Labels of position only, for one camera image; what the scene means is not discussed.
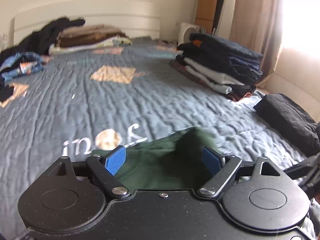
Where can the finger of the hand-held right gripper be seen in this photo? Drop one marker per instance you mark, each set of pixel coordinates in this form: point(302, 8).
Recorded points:
point(302, 166)
point(312, 186)

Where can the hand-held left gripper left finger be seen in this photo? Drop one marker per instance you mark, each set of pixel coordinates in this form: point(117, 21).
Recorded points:
point(115, 160)

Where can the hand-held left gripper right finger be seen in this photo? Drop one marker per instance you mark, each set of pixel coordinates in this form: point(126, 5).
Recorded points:
point(211, 160)

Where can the green t-shirt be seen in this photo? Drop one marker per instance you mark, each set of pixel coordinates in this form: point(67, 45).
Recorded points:
point(160, 165)

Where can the stack of folded dark clothes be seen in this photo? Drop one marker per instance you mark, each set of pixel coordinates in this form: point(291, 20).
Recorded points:
point(225, 65)

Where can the stack of folded brown clothes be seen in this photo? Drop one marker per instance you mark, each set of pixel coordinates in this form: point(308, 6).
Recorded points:
point(87, 36)

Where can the black folded garment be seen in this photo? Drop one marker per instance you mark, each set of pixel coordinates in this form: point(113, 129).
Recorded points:
point(287, 122)

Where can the black crumpled garment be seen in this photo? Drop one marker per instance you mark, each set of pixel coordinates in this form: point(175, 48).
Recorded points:
point(6, 91)

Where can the white box fan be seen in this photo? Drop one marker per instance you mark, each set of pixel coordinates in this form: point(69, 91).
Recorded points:
point(186, 33)

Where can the black jacket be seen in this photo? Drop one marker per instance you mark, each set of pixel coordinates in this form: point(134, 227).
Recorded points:
point(42, 35)

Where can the beige curtain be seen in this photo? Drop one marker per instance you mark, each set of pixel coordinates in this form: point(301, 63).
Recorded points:
point(257, 22)

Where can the white headboard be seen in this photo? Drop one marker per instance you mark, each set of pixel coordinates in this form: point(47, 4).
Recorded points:
point(100, 12)

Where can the black panel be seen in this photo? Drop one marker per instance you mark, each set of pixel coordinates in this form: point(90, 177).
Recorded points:
point(221, 7)

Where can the brown cardboard sheet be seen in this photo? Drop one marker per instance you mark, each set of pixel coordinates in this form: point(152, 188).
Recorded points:
point(207, 2)

